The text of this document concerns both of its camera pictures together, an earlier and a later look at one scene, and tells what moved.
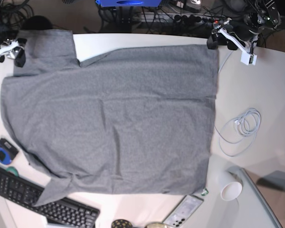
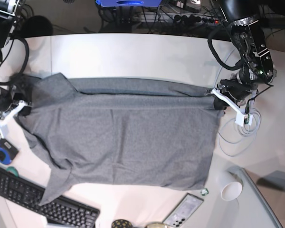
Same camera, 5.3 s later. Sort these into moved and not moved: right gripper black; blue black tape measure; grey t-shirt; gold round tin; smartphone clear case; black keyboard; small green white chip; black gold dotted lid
Moved: grey t-shirt; right gripper black
Not moved: black gold dotted lid; smartphone clear case; small green white chip; blue black tape measure; black keyboard; gold round tin
